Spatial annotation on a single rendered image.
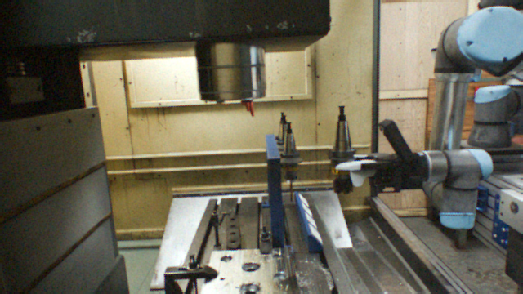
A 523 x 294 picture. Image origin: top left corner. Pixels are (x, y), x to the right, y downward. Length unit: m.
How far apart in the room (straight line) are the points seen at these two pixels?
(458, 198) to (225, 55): 0.63
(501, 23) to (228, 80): 0.57
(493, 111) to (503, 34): 0.75
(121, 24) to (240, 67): 0.24
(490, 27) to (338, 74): 1.09
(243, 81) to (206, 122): 1.13
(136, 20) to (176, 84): 1.15
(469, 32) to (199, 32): 0.55
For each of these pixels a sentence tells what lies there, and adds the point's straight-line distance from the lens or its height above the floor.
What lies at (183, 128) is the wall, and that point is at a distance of 1.89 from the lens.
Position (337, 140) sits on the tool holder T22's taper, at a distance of 0.83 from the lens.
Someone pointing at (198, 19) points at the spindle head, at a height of 1.59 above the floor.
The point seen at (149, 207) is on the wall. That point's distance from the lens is 2.05.
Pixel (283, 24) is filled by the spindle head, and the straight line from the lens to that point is 0.70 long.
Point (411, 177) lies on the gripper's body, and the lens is 0.90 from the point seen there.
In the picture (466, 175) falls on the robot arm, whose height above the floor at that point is 1.23.
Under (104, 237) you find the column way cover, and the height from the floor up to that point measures 1.02.
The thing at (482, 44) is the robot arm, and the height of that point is 1.52.
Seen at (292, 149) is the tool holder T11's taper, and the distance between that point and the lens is 1.13.
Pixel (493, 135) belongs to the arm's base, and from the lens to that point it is 1.62.
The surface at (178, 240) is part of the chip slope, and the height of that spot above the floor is 0.73.
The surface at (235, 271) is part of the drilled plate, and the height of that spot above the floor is 0.99.
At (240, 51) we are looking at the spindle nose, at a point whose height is 1.53.
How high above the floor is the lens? 1.47
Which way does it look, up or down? 11 degrees down
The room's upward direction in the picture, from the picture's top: 3 degrees counter-clockwise
